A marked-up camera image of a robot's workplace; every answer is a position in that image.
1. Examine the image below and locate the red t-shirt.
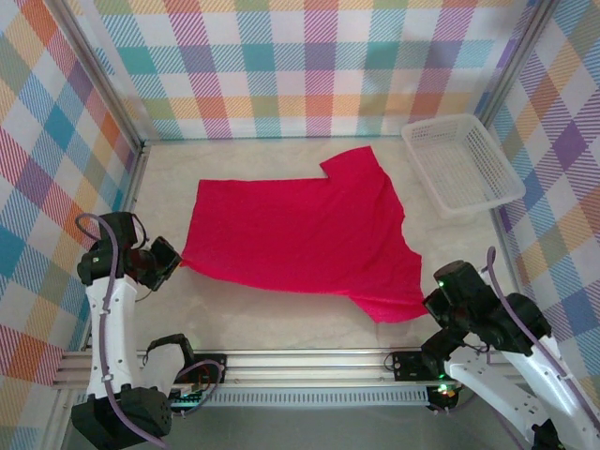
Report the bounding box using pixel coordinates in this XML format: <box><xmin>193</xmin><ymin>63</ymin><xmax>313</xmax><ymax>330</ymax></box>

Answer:
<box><xmin>180</xmin><ymin>144</ymin><xmax>430</xmax><ymax>325</ymax></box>

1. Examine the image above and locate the controller board with green light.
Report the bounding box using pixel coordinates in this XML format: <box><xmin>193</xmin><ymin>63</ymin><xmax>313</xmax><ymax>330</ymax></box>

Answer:
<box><xmin>427</xmin><ymin>382</ymin><xmax>464</xmax><ymax>414</ymax></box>
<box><xmin>168</xmin><ymin>383</ymin><xmax>208</xmax><ymax>416</ymax></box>

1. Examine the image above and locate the white perforated plastic basket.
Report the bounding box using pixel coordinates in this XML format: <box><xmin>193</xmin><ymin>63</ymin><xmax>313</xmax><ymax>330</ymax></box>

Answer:
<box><xmin>400</xmin><ymin>112</ymin><xmax>527</xmax><ymax>220</ymax></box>

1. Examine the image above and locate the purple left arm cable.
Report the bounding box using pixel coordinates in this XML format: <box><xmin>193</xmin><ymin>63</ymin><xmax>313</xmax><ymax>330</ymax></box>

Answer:
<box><xmin>76</xmin><ymin>213</ymin><xmax>225</xmax><ymax>446</ymax></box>

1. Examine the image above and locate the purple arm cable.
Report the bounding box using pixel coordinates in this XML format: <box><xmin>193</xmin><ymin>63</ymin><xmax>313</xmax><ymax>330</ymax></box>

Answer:
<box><xmin>76</xmin><ymin>213</ymin><xmax>225</xmax><ymax>446</ymax></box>
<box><xmin>449</xmin><ymin>247</ymin><xmax>597</xmax><ymax>450</ymax></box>

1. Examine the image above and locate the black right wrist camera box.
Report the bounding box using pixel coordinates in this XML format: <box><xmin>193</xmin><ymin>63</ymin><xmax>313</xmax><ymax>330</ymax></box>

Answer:
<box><xmin>423</xmin><ymin>286</ymin><xmax>452</xmax><ymax>325</ymax></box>

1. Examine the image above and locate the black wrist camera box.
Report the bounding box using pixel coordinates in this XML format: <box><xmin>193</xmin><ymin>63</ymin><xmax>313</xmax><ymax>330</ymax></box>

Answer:
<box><xmin>423</xmin><ymin>286</ymin><xmax>452</xmax><ymax>325</ymax></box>
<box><xmin>148</xmin><ymin>236</ymin><xmax>183</xmax><ymax>283</ymax></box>

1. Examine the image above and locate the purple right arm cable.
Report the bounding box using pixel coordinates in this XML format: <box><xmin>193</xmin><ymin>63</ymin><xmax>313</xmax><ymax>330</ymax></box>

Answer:
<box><xmin>449</xmin><ymin>247</ymin><xmax>597</xmax><ymax>450</ymax></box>

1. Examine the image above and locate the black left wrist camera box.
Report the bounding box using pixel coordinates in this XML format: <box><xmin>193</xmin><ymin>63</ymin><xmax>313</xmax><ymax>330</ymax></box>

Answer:
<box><xmin>148</xmin><ymin>236</ymin><xmax>183</xmax><ymax>283</ymax></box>

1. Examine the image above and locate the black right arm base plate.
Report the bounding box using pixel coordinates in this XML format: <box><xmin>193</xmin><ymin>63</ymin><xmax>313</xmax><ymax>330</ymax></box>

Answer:
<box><xmin>391</xmin><ymin>349</ymin><xmax>459</xmax><ymax>383</ymax></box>

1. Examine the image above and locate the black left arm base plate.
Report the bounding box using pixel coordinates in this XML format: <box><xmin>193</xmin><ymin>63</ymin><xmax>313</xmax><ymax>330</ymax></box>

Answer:
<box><xmin>140</xmin><ymin>353</ymin><xmax>229</xmax><ymax>386</ymax></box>

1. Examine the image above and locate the aluminium frame post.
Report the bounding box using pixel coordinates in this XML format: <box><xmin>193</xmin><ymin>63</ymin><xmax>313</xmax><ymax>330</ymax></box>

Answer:
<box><xmin>49</xmin><ymin>0</ymin><xmax>147</xmax><ymax>154</ymax></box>
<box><xmin>472</xmin><ymin>0</ymin><xmax>563</xmax><ymax>130</ymax></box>

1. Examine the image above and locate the aluminium mounting rail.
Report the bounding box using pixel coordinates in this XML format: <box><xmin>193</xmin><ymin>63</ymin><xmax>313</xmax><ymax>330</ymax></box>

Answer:
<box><xmin>51</xmin><ymin>346</ymin><xmax>571</xmax><ymax>391</ymax></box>

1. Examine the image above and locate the grey slotted cable duct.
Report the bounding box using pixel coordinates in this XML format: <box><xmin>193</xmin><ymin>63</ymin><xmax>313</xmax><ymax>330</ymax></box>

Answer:
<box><xmin>74</xmin><ymin>387</ymin><xmax>430</xmax><ymax>408</ymax></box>

